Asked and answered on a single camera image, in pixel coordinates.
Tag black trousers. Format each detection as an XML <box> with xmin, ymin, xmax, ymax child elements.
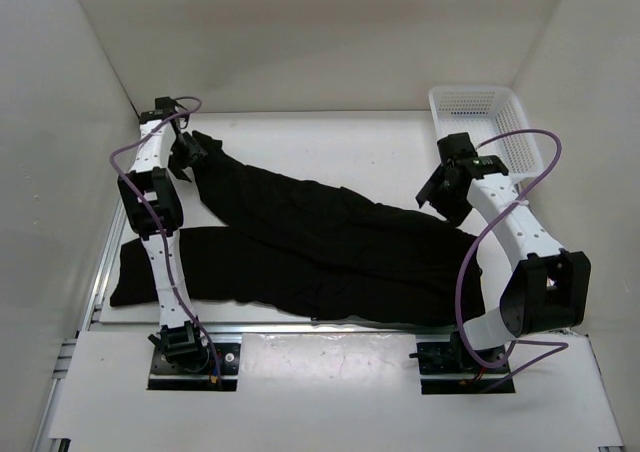
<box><xmin>109</xmin><ymin>129</ymin><xmax>489</xmax><ymax>329</ymax></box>

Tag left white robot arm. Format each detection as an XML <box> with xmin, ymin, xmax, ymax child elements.
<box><xmin>109</xmin><ymin>97</ymin><xmax>212</xmax><ymax>373</ymax></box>

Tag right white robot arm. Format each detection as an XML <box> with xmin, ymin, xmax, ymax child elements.
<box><xmin>416</xmin><ymin>132</ymin><xmax>591</xmax><ymax>372</ymax></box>

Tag white plastic basket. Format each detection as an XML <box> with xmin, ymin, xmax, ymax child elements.
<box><xmin>429</xmin><ymin>85</ymin><xmax>544</xmax><ymax>183</ymax></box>

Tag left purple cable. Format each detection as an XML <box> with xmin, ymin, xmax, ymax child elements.
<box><xmin>109</xmin><ymin>95</ymin><xmax>222</xmax><ymax>378</ymax></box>

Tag purple cable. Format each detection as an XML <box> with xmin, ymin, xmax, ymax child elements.
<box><xmin>109</xmin><ymin>95</ymin><xmax>222</xmax><ymax>378</ymax></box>
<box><xmin>455</xmin><ymin>129</ymin><xmax>570</xmax><ymax>381</ymax></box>

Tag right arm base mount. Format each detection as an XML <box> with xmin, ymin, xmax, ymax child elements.
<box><xmin>408</xmin><ymin>332</ymin><xmax>516</xmax><ymax>396</ymax></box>

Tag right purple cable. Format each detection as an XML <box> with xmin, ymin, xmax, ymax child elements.
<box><xmin>455</xmin><ymin>129</ymin><xmax>570</xmax><ymax>381</ymax></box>

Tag aluminium front rail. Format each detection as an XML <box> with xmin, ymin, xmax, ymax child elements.
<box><xmin>87</xmin><ymin>321</ymin><xmax>453</xmax><ymax>336</ymax></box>

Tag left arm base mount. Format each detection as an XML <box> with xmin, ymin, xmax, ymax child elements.
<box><xmin>147</xmin><ymin>335</ymin><xmax>242</xmax><ymax>392</ymax></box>

